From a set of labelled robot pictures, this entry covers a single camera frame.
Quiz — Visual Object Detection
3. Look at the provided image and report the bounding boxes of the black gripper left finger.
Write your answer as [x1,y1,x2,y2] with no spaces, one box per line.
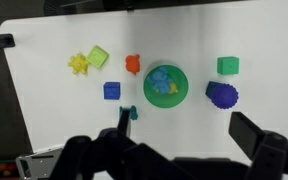
[55,108,192,180]

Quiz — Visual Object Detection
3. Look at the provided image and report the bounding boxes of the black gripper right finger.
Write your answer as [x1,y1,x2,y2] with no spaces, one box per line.
[228,111,288,180]

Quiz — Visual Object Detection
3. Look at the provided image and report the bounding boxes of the light blue toy figure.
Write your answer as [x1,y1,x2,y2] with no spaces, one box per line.
[146,65,172,95]

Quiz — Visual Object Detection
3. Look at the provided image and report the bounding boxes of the teal toy figure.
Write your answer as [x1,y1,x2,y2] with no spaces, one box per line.
[118,105,139,122]

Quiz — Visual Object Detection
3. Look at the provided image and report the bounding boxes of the green plastic bowl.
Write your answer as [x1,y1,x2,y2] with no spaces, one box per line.
[142,64,189,109]

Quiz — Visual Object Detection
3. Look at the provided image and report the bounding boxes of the dark blue block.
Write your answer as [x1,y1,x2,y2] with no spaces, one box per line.
[205,80,222,98]

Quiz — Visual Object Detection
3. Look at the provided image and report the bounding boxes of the orange toy figure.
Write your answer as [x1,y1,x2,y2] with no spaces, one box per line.
[124,53,142,76]

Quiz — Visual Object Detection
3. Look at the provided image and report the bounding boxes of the yellow toy in bowl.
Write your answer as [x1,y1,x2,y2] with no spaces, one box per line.
[166,81,180,95]

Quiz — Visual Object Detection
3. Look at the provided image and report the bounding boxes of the teal green block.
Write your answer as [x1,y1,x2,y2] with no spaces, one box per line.
[216,55,241,76]

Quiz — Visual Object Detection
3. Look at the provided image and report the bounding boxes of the lime green block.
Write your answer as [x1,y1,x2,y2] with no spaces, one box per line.
[85,45,111,70]

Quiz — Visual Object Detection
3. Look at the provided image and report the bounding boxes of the yellow spiky toy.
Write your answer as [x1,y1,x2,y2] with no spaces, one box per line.
[67,53,91,76]

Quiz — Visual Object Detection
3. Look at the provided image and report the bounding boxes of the grey metal mounting plate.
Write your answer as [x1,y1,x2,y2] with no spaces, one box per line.
[15,148,67,180]

